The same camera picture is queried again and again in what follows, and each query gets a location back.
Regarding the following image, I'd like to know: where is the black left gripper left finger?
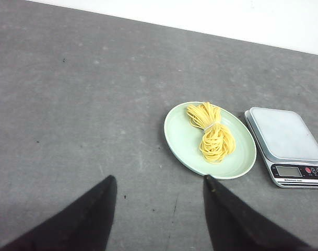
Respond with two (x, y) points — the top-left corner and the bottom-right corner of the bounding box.
(0, 175), (117, 250)

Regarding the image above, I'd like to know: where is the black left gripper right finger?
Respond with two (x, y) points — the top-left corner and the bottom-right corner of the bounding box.
(203, 175), (312, 250)

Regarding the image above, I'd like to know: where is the yellow vermicelli bundle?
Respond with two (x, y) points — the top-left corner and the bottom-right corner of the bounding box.
(186, 102), (236, 164)

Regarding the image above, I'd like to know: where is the light green plate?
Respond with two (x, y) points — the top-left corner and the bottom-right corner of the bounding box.
(163, 101), (257, 180)

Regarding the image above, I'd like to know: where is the silver digital kitchen scale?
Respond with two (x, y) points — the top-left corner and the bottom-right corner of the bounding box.
(244, 107), (318, 189)

